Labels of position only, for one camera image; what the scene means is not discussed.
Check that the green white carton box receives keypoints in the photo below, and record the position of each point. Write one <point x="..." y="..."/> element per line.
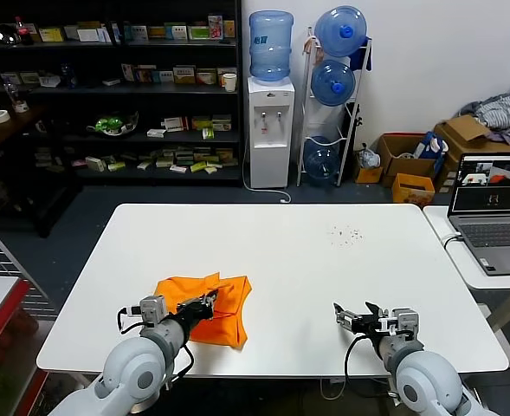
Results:
<point x="200" y="33"/>

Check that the clear plastic bottle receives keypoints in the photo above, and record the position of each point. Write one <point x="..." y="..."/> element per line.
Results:
<point x="17" y="97"/>

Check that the shiny dark glass bowl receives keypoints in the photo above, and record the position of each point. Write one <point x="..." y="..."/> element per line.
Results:
<point x="7" y="34"/>

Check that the bowl of green packets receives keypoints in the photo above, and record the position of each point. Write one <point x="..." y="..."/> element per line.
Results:
<point x="114" y="125"/>

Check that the small orange box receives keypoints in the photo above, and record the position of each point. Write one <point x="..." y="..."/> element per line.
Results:
<point x="368" y="175"/>

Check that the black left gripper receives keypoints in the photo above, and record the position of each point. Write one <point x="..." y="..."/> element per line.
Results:
<point x="196" y="310"/>

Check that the white paper cup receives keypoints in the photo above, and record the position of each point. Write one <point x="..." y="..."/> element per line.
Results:
<point x="230" y="82"/>

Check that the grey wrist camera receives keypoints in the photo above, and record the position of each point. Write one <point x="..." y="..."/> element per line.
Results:
<point x="406" y="323"/>
<point x="152" y="310"/>

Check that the labelled blue water jug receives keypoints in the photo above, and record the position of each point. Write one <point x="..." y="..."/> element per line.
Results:
<point x="272" y="47"/>

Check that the white side table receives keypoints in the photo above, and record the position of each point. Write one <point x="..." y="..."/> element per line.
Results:
<point x="462" y="268"/>

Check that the white jug rack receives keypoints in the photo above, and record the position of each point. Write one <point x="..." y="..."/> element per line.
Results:
<point x="350" y="130"/>

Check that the orange printed cardboard box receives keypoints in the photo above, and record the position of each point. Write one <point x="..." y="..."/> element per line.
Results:
<point x="412" y="193"/>

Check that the dark blue cloth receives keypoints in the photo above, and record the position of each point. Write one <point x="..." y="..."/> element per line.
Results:
<point x="362" y="58"/>

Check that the white red carton box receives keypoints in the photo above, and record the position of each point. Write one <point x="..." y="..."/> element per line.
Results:
<point x="175" y="124"/>

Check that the pink print box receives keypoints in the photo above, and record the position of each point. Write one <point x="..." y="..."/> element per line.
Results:
<point x="216" y="27"/>

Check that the blue white bag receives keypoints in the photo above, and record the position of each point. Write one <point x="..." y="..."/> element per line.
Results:
<point x="430" y="145"/>

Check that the scattered dark crumbs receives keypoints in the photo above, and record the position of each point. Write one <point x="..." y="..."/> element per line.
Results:
<point x="345" y="234"/>

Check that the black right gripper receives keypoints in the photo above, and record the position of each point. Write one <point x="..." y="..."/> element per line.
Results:
<point x="373" y="326"/>

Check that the large brown cardboard box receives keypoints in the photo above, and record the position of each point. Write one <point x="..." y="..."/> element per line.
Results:
<point x="466" y="134"/>

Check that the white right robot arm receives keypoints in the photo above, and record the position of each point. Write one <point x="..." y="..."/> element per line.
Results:
<point x="428" y="381"/>

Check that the dark blue bottle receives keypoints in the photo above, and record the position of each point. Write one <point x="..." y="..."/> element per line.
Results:
<point x="69" y="76"/>

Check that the grey laptop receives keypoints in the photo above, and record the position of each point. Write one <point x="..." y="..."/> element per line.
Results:
<point x="492" y="234"/>

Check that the cola bottle red cap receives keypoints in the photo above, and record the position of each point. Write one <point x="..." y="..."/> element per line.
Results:
<point x="21" y="34"/>

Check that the black shelf unit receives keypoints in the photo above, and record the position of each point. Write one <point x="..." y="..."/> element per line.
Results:
<point x="150" y="91"/>

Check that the red trimmed cardboard box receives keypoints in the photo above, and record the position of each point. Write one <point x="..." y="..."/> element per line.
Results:
<point x="404" y="167"/>

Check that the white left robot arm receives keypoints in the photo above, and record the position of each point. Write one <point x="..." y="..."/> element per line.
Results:
<point x="137" y="372"/>

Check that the cream carton box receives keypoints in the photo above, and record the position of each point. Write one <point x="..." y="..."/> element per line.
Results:
<point x="95" y="164"/>

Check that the flat white carton box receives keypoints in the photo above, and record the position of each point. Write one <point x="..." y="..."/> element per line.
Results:
<point x="156" y="132"/>

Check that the beige rag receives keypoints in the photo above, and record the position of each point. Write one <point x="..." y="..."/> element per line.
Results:
<point x="313" y="45"/>

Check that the white water dispenser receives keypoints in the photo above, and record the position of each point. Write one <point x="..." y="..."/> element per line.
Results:
<point x="272" y="143"/>

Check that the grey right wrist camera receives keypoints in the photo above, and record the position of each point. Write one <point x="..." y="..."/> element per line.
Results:
<point x="406" y="323"/>

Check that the clear plastic bag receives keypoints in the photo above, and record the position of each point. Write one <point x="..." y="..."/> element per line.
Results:
<point x="369" y="157"/>

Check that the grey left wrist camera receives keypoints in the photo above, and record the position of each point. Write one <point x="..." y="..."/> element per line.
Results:
<point x="152" y="310"/>

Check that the dark brown desk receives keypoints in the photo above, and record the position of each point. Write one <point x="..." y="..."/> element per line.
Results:
<point x="12" y="130"/>

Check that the black tripod stand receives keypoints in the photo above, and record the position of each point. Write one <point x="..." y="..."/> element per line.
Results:
<point x="353" y="130"/>

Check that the grey clothes pile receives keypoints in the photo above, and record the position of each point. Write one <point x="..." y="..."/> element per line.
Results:
<point x="499" y="112"/>

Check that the orange t-shirt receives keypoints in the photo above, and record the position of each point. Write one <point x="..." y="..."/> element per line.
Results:
<point x="228" y="316"/>

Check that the yellow carton box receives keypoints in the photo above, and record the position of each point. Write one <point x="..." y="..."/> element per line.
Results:
<point x="52" y="34"/>

